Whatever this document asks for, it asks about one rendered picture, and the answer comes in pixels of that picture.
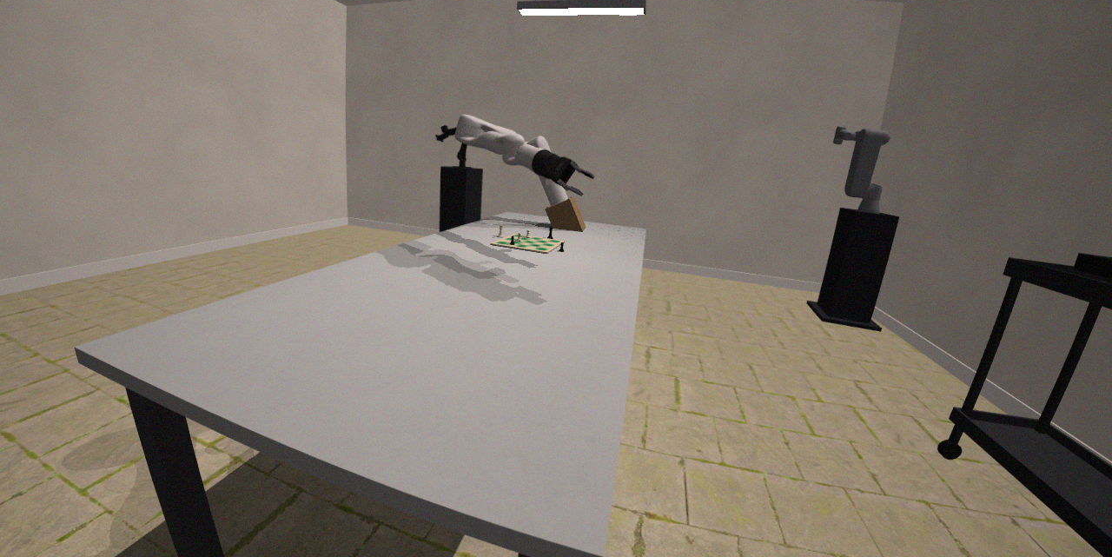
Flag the green and cream chessboard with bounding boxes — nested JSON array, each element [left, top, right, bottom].
[[490, 233, 565, 253]]

